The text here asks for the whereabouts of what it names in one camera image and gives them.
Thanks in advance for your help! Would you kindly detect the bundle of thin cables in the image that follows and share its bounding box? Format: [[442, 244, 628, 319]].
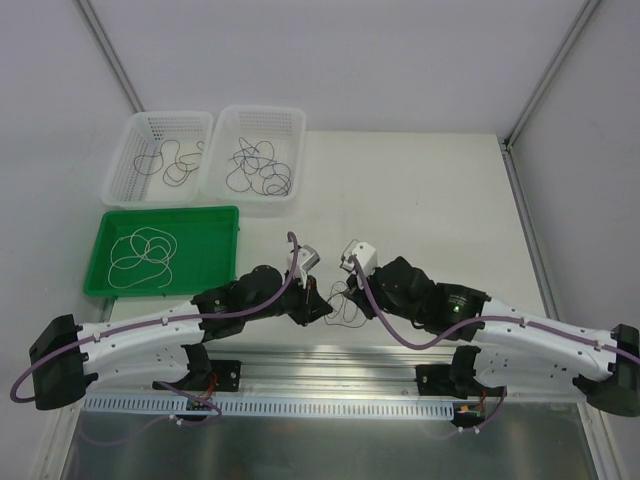
[[323, 280, 369, 329]]

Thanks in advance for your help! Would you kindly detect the purple thin cable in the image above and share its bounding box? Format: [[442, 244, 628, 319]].
[[227, 155, 294, 196]]

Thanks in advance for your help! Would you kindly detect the white cable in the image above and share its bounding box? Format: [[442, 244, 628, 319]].
[[130, 226, 179, 266], [107, 234, 170, 289]]

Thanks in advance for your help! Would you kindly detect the dark wavy cable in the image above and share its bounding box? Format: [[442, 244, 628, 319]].
[[132, 138, 207, 175]]

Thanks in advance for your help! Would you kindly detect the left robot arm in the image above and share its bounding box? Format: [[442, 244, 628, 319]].
[[29, 265, 333, 410]]

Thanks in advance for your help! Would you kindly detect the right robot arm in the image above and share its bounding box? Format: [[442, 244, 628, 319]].
[[341, 254, 639, 417]]

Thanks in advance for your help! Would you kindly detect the green plastic tray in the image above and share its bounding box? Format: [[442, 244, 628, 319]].
[[84, 206, 239, 298]]

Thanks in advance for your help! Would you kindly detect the right white perforated basket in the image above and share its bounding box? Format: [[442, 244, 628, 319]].
[[198, 105, 306, 218]]

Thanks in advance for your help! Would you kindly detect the white perforated basket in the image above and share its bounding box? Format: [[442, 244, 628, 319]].
[[198, 105, 306, 218], [101, 110, 215, 209]]

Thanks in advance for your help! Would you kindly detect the left white perforated basket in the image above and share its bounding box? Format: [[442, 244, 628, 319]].
[[101, 110, 215, 209]]

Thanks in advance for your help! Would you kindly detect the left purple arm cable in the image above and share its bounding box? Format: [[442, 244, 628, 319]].
[[9, 230, 301, 404]]

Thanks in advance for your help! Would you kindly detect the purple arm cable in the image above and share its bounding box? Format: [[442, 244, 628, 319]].
[[349, 254, 640, 369], [9, 230, 301, 404]]

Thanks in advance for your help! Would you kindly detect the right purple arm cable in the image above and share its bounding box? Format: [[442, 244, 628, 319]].
[[349, 254, 640, 369]]

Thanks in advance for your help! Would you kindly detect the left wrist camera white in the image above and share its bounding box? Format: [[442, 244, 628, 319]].
[[287, 244, 320, 288]]

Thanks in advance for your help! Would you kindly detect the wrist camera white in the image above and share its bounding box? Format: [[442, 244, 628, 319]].
[[287, 244, 320, 288], [340, 239, 378, 276]]

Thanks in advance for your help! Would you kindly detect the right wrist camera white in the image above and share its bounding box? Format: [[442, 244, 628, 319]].
[[340, 239, 378, 276]]

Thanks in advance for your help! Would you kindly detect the aluminium mounting rail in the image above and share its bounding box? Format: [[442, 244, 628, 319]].
[[62, 339, 601, 404]]

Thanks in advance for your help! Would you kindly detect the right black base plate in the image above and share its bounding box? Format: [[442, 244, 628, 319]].
[[415, 364, 470, 399]]

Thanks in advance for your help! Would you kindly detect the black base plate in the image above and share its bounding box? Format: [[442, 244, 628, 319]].
[[168, 360, 242, 392], [415, 364, 470, 399]]

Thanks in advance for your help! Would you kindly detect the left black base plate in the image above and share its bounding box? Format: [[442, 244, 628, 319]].
[[168, 360, 242, 392]]

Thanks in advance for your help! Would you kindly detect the dark spiral cable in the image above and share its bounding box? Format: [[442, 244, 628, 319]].
[[249, 162, 294, 197]]

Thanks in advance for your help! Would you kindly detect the dark teardrop loop cable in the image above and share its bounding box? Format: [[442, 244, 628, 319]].
[[223, 157, 261, 194]]

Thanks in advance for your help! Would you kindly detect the white slotted cable duct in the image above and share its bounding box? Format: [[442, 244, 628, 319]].
[[84, 393, 454, 421]]

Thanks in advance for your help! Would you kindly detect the white cable in tray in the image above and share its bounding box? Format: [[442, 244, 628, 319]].
[[107, 234, 170, 289]]

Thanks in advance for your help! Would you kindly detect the right aluminium frame post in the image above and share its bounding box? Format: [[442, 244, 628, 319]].
[[498, 0, 605, 320]]

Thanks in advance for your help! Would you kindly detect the aluminium frame post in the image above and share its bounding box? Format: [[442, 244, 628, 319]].
[[498, 0, 605, 320], [73, 0, 145, 113]]

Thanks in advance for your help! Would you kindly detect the left aluminium frame post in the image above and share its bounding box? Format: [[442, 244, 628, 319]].
[[73, 0, 145, 113]]

